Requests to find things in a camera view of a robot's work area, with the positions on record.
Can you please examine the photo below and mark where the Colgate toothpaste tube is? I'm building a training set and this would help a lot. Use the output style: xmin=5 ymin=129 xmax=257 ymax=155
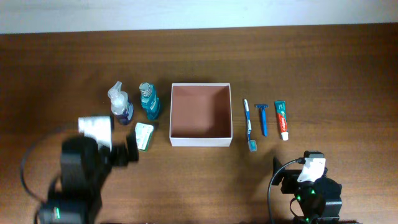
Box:
xmin=274 ymin=100 xmax=289 ymax=141

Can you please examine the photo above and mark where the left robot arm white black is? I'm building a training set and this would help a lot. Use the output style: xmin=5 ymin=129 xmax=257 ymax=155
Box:
xmin=37 ymin=133 xmax=139 ymax=223

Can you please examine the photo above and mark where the clear spray bottle purple liquid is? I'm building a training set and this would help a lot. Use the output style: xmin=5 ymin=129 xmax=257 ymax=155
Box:
xmin=108 ymin=81 xmax=134 ymax=125

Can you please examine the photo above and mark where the left black cable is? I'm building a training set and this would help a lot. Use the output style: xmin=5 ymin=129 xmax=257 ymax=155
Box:
xmin=19 ymin=136 xmax=63 ymax=206

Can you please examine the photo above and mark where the blue disposable razor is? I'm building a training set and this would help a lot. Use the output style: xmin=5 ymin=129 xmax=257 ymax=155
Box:
xmin=255 ymin=104 xmax=269 ymax=136

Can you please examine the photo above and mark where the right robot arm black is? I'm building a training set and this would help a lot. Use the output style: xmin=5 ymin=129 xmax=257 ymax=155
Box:
xmin=267 ymin=151 xmax=343 ymax=224

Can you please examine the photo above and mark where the green white soap box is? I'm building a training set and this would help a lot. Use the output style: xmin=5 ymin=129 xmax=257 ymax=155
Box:
xmin=134 ymin=123 xmax=154 ymax=151

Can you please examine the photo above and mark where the teal mouthwash bottle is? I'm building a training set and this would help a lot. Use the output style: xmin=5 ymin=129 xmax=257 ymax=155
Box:
xmin=139 ymin=82 xmax=160 ymax=120

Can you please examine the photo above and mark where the blue white toothbrush with cap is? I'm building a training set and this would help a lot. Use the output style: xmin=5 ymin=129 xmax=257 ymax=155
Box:
xmin=243 ymin=99 xmax=257 ymax=152

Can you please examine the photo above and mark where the white square cardboard box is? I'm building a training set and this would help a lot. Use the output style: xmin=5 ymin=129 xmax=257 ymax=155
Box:
xmin=169 ymin=83 xmax=233 ymax=147

